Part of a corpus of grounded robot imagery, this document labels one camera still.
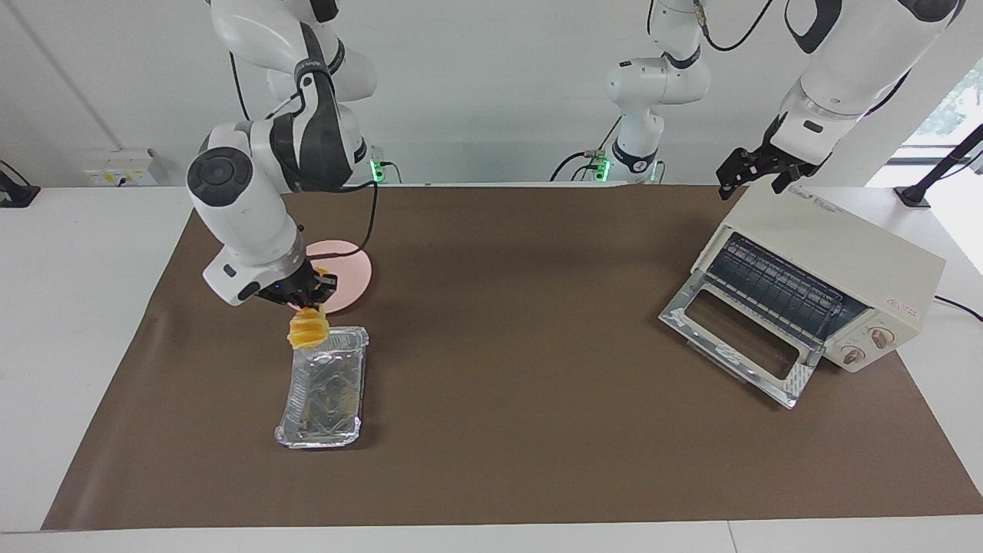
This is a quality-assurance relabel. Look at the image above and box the golden ridged bread loaf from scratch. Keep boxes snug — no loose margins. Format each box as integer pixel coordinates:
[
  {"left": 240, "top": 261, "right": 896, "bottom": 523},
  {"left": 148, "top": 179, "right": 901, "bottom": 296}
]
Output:
[{"left": 286, "top": 306, "right": 332, "bottom": 352}]

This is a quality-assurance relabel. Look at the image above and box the aluminium foil tray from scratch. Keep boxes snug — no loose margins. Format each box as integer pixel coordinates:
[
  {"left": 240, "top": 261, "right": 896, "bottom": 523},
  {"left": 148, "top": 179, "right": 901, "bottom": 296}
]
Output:
[{"left": 273, "top": 326, "right": 370, "bottom": 451}]

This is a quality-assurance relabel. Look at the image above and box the white toaster oven body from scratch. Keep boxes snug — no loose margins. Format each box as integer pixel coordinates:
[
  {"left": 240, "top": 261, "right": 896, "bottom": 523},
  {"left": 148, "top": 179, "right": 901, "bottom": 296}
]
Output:
[{"left": 690, "top": 171, "right": 948, "bottom": 375}]

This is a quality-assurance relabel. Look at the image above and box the metal oven rack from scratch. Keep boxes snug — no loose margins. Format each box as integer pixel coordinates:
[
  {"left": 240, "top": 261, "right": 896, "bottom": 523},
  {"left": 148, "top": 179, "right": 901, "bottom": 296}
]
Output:
[{"left": 704, "top": 232, "right": 850, "bottom": 348}]

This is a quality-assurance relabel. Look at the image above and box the glass oven door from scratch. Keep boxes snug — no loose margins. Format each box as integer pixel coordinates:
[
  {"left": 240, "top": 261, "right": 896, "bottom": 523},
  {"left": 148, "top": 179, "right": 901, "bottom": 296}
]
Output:
[{"left": 657, "top": 269, "right": 827, "bottom": 411}]

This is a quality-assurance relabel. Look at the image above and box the pink round plate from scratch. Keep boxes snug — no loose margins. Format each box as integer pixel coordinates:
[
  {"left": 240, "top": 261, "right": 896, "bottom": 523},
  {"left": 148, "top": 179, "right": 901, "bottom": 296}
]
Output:
[{"left": 287, "top": 239, "right": 374, "bottom": 315}]

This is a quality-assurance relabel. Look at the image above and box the bright window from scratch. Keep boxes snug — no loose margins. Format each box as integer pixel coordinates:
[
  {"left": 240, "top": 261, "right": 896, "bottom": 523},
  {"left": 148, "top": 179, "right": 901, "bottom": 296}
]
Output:
[{"left": 900, "top": 55, "right": 983, "bottom": 158}]

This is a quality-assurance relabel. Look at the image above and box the brown table mat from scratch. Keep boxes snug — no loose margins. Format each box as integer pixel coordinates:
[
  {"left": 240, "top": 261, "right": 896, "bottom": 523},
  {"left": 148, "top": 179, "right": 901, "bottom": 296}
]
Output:
[{"left": 40, "top": 184, "right": 983, "bottom": 531}]

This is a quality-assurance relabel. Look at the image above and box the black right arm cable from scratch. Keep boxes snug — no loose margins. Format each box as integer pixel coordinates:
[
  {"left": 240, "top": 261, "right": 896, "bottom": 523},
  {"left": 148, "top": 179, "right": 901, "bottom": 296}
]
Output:
[{"left": 227, "top": 46, "right": 380, "bottom": 267}]

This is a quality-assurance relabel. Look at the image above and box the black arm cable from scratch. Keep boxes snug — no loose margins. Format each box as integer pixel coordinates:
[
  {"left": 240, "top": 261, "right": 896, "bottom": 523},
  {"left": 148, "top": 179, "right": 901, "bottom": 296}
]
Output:
[
  {"left": 647, "top": 0, "right": 778, "bottom": 55},
  {"left": 227, "top": 46, "right": 380, "bottom": 267}
]

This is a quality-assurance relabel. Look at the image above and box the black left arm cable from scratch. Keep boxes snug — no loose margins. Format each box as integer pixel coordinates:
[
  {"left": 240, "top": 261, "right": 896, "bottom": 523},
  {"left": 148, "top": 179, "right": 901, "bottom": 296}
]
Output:
[{"left": 647, "top": 0, "right": 778, "bottom": 55}]

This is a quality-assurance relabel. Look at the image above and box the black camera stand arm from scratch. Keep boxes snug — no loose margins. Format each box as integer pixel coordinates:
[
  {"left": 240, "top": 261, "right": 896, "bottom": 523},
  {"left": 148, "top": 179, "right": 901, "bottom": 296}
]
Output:
[{"left": 894, "top": 123, "right": 983, "bottom": 209}]

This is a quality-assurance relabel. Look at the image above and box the white wall power outlet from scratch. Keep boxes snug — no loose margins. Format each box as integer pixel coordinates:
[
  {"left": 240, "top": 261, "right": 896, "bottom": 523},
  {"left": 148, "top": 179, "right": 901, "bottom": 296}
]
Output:
[{"left": 81, "top": 149, "right": 160, "bottom": 188}]

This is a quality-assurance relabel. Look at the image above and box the black oven power cord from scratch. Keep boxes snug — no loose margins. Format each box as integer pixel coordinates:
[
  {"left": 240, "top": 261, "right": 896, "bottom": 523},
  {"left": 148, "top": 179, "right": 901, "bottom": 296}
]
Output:
[{"left": 932, "top": 295, "right": 983, "bottom": 323}]

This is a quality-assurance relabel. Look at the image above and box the black clamp mount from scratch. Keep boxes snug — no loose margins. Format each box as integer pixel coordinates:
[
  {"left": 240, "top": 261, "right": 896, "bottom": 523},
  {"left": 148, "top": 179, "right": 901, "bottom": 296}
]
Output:
[{"left": 0, "top": 159, "right": 41, "bottom": 209}]

